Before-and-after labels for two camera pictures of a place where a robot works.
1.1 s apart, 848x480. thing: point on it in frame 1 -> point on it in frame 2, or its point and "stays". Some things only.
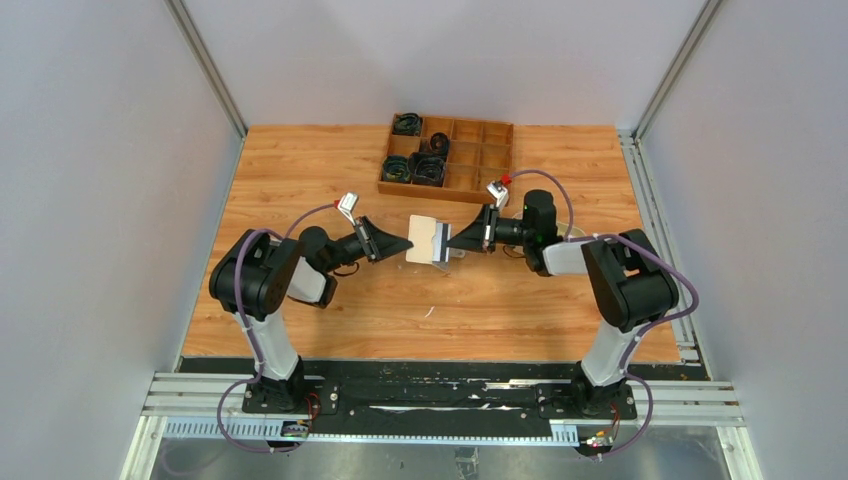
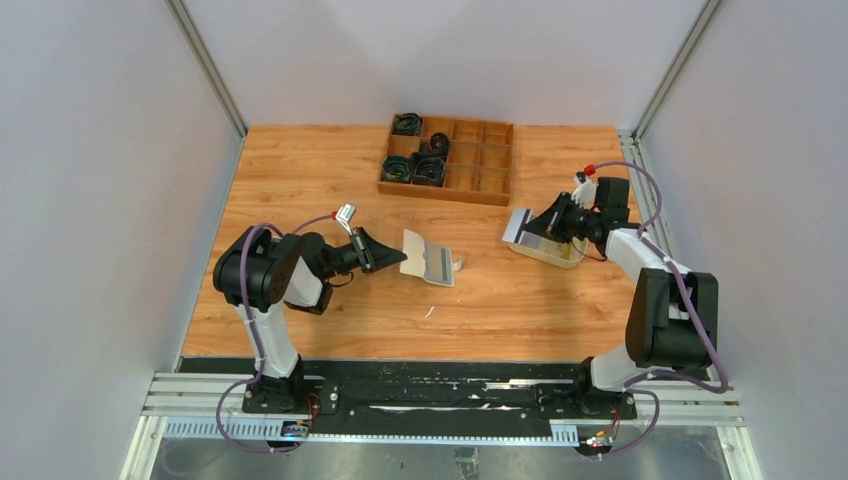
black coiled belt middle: x=439 y=143 stays
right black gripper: x=490 y=229 -> x=567 y=216
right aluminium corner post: x=688 y=44 stays
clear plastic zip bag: x=429 y=237 -> x=433 y=261
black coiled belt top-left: x=407 y=124 stays
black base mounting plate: x=440 y=390 stays
